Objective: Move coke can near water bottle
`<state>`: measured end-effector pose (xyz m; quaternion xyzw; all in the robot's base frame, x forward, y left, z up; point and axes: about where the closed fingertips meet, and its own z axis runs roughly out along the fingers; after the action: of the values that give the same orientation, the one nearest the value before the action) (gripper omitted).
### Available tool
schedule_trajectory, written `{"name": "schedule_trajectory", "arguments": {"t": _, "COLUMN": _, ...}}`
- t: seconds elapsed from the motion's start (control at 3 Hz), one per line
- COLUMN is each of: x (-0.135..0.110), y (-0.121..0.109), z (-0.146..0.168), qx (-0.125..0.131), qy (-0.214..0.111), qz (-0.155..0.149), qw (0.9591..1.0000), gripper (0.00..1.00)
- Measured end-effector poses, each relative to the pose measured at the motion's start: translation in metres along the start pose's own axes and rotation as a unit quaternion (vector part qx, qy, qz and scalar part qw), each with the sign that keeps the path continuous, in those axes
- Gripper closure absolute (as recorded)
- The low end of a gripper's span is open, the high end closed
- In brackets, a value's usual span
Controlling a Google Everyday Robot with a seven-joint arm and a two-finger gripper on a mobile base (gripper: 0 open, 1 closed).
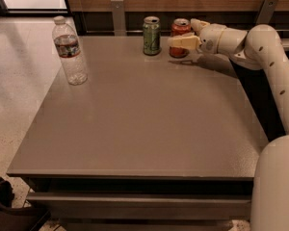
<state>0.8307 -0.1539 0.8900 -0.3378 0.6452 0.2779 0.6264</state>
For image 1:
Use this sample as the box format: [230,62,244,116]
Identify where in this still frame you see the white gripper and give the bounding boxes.
[168,18,226,54]

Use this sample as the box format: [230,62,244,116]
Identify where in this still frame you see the red coke can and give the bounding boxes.
[169,18,191,58]

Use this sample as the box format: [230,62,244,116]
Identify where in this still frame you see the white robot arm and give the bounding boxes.
[168,18,289,231]

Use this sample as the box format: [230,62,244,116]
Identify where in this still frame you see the green soda can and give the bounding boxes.
[143,16,161,56]

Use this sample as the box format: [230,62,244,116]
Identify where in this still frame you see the clear plastic water bottle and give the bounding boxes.
[52,15,88,86]

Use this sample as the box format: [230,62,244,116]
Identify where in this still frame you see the grey cabinet drawer front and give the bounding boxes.
[27,192,251,220]

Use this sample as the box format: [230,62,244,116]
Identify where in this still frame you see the dark brown chair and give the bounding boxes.
[0,177,50,231]

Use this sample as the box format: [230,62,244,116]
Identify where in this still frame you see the left metal wall bracket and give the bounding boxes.
[111,0,127,37]

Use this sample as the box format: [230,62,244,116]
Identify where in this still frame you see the metal wall bracket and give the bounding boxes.
[111,0,127,37]
[255,0,279,25]

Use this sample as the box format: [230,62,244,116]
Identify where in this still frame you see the right metal wall bracket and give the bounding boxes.
[255,0,279,25]

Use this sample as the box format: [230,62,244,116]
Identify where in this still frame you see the horizontal metal rail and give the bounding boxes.
[78,29,171,37]

